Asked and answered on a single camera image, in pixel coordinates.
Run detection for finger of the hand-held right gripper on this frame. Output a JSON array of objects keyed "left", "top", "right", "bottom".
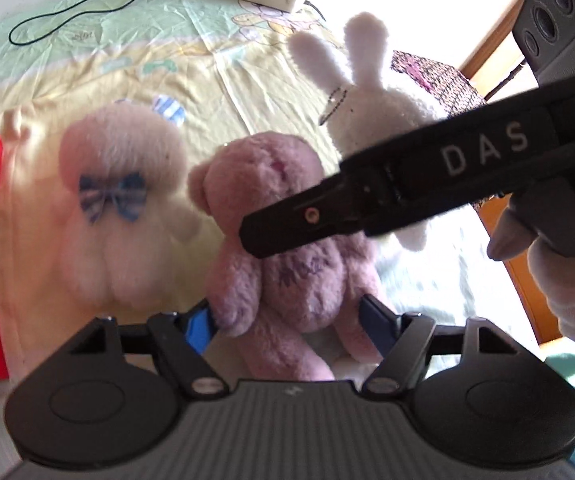
[{"left": 240, "top": 142, "right": 408, "bottom": 259}]

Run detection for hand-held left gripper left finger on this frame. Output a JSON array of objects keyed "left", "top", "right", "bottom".
[{"left": 64, "top": 300, "right": 230, "bottom": 397}]

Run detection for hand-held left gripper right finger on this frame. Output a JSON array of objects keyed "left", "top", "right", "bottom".
[{"left": 359, "top": 294, "right": 515, "bottom": 396}]

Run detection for pink plush teddy bear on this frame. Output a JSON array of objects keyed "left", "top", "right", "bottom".
[{"left": 187, "top": 131, "right": 385, "bottom": 381}]

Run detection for white plush rabbit blue bow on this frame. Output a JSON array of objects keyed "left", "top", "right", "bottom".
[
  {"left": 287, "top": 11, "right": 468, "bottom": 253},
  {"left": 60, "top": 95, "right": 203, "bottom": 311}
]

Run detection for person's right hand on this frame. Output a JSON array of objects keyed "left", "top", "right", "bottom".
[{"left": 487, "top": 199, "right": 575, "bottom": 347}]

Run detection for cartoon bear printed bed sheet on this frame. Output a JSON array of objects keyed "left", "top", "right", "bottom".
[{"left": 0, "top": 0, "right": 538, "bottom": 376}]

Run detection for wooden door frame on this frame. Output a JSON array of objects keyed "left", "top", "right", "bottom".
[{"left": 460, "top": 0, "right": 535, "bottom": 103}]

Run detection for grey power strip cord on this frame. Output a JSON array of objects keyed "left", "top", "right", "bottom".
[{"left": 300, "top": 0, "right": 331, "bottom": 23}]

